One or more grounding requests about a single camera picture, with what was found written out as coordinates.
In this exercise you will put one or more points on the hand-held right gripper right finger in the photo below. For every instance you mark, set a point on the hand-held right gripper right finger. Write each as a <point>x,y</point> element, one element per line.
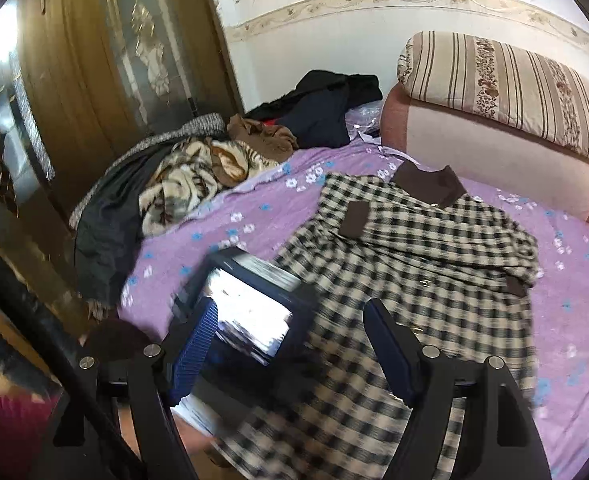
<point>389,355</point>

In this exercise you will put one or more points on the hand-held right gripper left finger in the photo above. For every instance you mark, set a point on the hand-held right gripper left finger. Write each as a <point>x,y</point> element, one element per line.
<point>194,345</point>

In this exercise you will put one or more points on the beige black checked coat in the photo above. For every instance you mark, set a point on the beige black checked coat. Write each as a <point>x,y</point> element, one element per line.
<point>414,260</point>

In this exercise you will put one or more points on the pile of patterned clothes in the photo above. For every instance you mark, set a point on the pile of patterned clothes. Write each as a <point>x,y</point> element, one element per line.
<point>184,127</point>

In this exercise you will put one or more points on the dark navy clothes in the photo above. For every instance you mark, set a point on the dark navy clothes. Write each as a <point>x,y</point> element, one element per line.
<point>319,115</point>

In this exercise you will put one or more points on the purple floral bed sheet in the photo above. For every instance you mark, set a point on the purple floral bed sheet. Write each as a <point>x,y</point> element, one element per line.
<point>214,225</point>

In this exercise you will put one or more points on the black jacket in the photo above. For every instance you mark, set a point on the black jacket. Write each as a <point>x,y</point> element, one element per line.
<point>109,220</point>

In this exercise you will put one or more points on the brown garment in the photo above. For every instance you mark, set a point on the brown garment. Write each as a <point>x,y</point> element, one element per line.
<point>264,140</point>

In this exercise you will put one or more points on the lilac shirt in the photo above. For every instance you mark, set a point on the lilac shirt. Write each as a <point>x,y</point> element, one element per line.
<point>369,132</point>

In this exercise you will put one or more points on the person's magenta sweater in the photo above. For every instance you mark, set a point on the person's magenta sweater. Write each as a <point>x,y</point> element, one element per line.
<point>4,435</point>

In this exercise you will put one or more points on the wooden wardrobe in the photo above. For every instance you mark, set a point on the wooden wardrobe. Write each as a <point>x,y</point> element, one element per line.
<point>99,60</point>

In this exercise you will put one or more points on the striped floral pillow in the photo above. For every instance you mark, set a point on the striped floral pillow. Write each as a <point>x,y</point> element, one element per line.
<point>524,85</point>

